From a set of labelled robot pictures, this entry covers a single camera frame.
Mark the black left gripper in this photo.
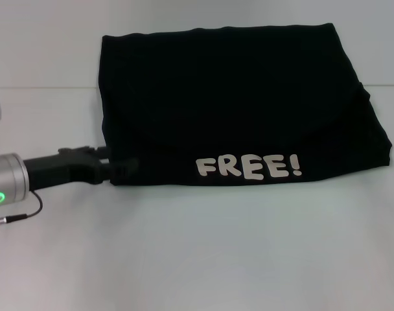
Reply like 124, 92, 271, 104
23, 146, 140, 186

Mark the black shirt with FREE print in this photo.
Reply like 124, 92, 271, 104
98, 22, 394, 187

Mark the thin black cable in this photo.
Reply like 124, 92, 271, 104
0, 190, 44, 223

